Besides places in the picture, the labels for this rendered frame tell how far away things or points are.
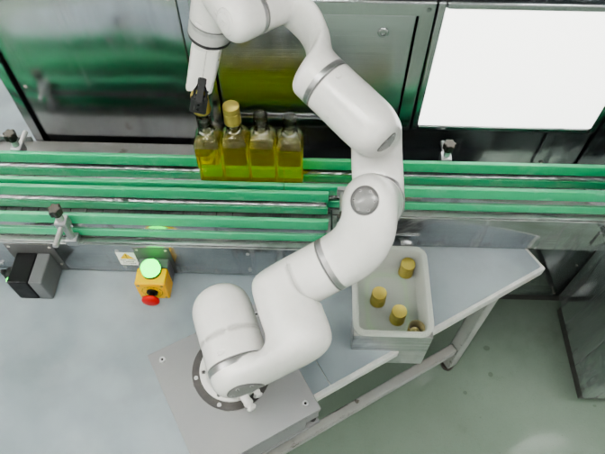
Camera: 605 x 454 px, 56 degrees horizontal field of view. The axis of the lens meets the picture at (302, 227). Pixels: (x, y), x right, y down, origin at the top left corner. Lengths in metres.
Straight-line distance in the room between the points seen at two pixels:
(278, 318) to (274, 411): 0.36
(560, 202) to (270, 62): 0.72
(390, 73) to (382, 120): 0.45
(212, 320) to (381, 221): 0.30
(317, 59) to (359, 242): 0.27
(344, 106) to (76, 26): 0.68
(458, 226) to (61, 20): 0.98
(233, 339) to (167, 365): 0.35
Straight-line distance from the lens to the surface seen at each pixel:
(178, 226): 1.27
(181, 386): 1.17
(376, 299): 1.29
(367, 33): 1.18
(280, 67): 1.24
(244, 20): 0.89
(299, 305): 0.82
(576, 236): 1.51
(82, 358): 1.38
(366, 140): 0.81
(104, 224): 1.32
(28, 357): 1.43
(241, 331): 0.86
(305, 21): 0.95
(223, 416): 1.15
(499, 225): 1.41
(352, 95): 0.82
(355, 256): 0.79
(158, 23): 1.26
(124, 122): 1.49
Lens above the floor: 1.96
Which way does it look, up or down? 56 degrees down
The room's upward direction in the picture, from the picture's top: straight up
